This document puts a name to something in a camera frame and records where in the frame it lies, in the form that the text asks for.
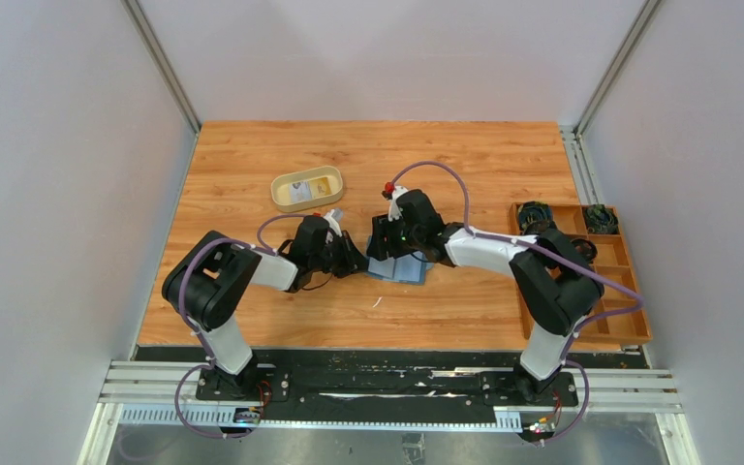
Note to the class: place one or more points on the blue card holder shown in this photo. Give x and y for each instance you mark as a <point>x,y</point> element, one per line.
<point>407,269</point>

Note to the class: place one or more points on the right aluminium corner post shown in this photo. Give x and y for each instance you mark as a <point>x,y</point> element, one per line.
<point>637,29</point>

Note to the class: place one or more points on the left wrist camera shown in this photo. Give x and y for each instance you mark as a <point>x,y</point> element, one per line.
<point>333,218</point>

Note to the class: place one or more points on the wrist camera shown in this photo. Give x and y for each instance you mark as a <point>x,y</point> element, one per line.
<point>333,218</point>
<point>392,192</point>

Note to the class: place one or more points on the aluminium rail frame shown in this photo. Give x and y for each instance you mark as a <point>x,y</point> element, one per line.
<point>137,393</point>

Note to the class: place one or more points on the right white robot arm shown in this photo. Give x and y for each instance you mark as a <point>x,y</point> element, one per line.
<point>551,274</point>

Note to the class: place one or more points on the card in tray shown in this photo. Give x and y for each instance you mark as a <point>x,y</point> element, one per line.
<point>309,190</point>

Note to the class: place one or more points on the aluminium corner post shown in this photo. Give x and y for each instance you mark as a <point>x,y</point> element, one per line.
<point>637,29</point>
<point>158,54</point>

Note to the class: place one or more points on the beige oval tray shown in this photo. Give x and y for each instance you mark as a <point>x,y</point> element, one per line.
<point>280,194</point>

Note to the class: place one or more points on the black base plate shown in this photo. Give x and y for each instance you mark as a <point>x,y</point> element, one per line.
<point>410,388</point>

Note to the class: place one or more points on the left aluminium corner post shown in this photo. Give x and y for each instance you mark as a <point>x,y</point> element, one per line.
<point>158,54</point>

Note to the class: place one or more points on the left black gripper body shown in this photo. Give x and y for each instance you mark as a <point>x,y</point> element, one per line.
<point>330,260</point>

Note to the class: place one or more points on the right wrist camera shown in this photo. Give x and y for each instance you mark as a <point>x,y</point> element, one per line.
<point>392,192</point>

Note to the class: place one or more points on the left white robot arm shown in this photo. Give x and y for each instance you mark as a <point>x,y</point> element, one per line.
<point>207,285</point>

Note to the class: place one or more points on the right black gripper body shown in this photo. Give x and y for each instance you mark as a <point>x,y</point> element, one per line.
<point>411,238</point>

